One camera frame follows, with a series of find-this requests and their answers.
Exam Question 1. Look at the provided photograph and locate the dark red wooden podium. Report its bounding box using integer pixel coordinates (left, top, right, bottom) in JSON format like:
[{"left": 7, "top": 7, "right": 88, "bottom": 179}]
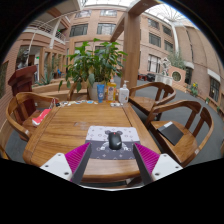
[{"left": 7, "top": 64, "right": 39, "bottom": 98}]

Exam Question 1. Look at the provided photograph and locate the black computer mouse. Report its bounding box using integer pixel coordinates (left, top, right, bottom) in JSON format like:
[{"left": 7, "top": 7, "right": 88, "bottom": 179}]
[{"left": 107, "top": 130, "right": 124, "bottom": 151}]

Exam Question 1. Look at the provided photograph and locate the green potted plant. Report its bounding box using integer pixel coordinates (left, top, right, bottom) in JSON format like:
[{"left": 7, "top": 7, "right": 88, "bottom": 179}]
[{"left": 57, "top": 37, "right": 128, "bottom": 101}]

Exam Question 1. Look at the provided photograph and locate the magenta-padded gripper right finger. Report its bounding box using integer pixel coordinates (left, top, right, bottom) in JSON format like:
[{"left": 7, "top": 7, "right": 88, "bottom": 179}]
[{"left": 132, "top": 142, "right": 184, "bottom": 186}]

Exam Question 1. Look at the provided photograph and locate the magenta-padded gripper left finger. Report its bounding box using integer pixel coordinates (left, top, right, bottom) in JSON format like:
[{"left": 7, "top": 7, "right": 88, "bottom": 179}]
[{"left": 39, "top": 141, "right": 93, "bottom": 186}]

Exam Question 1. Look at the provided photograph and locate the white pump bottle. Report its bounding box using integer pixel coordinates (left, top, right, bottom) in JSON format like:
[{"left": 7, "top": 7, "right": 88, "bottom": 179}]
[{"left": 118, "top": 79, "right": 131, "bottom": 105}]

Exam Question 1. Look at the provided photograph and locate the yellow bottle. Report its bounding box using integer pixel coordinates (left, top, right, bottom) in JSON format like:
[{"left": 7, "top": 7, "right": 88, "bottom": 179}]
[{"left": 106, "top": 77, "right": 118, "bottom": 103}]

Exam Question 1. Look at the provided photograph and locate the red and white bag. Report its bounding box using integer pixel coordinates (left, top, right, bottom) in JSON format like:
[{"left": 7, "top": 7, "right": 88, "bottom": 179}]
[{"left": 31, "top": 107, "right": 53, "bottom": 127}]

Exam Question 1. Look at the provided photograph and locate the white statue on pedestal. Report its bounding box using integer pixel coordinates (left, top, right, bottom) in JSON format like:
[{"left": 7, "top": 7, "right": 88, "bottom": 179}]
[{"left": 155, "top": 56, "right": 174, "bottom": 86}]

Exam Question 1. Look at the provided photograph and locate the dark bust statue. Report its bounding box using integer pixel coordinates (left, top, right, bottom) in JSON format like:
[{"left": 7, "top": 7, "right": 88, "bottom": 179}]
[{"left": 16, "top": 47, "right": 31, "bottom": 70}]

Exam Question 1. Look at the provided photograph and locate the blue tube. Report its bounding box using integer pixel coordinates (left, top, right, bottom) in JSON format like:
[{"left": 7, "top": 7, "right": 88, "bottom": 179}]
[{"left": 96, "top": 83, "right": 106, "bottom": 104}]

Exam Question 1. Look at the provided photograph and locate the black notebook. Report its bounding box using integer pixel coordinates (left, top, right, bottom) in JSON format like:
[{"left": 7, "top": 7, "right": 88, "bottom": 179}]
[{"left": 156, "top": 121, "right": 185, "bottom": 146}]

